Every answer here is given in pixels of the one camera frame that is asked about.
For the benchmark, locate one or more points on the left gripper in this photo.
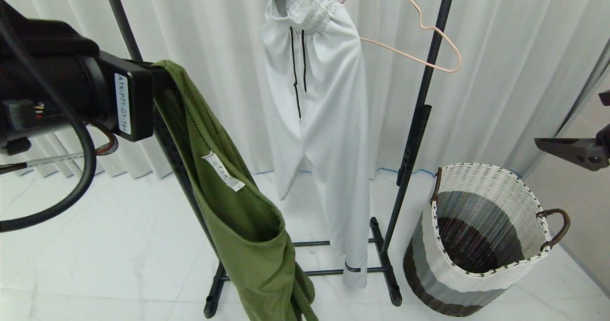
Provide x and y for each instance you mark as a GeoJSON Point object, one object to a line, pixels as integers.
{"type": "Point", "coordinates": [47, 73]}

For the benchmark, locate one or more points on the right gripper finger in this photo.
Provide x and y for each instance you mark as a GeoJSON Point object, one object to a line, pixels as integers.
{"type": "Point", "coordinates": [605, 97]}
{"type": "Point", "coordinates": [581, 152]}

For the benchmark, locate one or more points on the pink clothes hanger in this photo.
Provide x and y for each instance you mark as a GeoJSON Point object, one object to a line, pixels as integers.
{"type": "Point", "coordinates": [431, 27]}

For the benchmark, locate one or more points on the pale grey shorts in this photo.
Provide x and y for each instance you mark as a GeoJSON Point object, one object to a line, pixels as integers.
{"type": "Point", "coordinates": [329, 121]}

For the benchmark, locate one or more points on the green garment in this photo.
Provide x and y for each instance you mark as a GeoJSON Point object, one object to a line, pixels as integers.
{"type": "Point", "coordinates": [248, 245]}

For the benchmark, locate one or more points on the white laundry basket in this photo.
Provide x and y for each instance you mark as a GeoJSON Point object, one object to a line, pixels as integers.
{"type": "Point", "coordinates": [481, 183]}

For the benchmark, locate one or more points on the black clothes rack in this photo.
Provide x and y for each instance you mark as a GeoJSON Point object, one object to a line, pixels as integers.
{"type": "Point", "coordinates": [419, 121]}

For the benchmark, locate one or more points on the white curtain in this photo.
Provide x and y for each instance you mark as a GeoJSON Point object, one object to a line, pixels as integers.
{"type": "Point", "coordinates": [500, 73]}

